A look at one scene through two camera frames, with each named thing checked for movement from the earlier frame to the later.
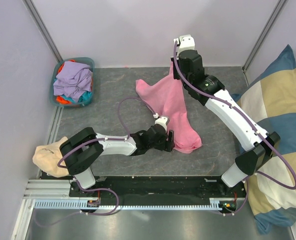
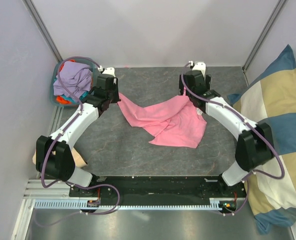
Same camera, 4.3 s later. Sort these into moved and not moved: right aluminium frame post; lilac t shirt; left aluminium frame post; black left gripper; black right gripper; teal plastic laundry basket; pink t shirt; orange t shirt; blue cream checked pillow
Moved: black left gripper; pink t shirt; black right gripper
Not moved: left aluminium frame post; orange t shirt; blue cream checked pillow; teal plastic laundry basket; lilac t shirt; right aluminium frame post
